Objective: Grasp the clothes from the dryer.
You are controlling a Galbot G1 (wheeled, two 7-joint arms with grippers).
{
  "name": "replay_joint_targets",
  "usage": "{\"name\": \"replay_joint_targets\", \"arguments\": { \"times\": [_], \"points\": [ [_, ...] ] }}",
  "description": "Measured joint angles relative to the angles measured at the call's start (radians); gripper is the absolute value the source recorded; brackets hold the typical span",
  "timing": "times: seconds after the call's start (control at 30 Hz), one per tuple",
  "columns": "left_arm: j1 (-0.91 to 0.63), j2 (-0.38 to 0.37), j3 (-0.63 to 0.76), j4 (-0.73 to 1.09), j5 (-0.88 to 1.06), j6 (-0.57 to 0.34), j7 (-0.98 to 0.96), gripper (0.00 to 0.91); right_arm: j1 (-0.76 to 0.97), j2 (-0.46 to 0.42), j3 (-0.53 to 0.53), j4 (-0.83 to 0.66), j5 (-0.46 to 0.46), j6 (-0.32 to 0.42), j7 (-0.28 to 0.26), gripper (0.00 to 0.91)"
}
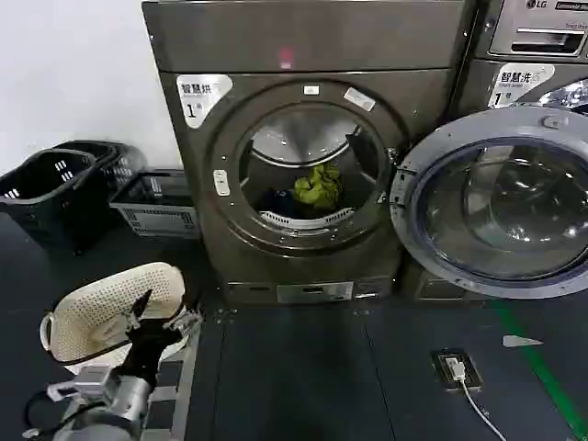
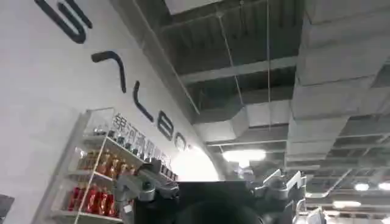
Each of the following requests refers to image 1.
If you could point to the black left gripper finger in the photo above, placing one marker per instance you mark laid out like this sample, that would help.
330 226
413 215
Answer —
139 312
186 323

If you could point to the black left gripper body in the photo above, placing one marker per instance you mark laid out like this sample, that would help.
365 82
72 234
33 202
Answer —
148 351

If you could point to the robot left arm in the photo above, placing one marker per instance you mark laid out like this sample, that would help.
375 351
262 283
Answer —
105 404

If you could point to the cream perforated laundry basket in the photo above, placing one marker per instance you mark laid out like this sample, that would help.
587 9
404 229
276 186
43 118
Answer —
101 308

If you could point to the grey metal stand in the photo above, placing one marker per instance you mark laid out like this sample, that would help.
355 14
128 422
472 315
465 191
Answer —
181 381

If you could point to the grey plastic crate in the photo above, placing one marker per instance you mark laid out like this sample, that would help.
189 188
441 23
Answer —
156 216

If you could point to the black plastic laundry basket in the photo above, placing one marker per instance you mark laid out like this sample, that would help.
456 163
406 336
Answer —
41 202
120 161

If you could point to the dark blue garment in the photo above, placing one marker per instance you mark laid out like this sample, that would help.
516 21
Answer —
278 200

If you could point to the green garment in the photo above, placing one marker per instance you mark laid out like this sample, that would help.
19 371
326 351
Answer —
317 188

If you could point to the floor power socket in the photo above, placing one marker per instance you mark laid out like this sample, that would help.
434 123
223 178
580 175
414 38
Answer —
473 374

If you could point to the grey front-load dryer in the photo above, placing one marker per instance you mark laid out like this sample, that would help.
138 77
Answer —
312 50

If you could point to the white arrow floor sticker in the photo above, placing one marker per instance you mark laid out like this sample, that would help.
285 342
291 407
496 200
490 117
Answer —
516 341

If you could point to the round glass dryer door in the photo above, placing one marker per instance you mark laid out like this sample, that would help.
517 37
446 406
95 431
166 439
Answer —
500 202

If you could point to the grey washing machine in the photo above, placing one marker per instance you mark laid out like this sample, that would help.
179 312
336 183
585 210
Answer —
514 78

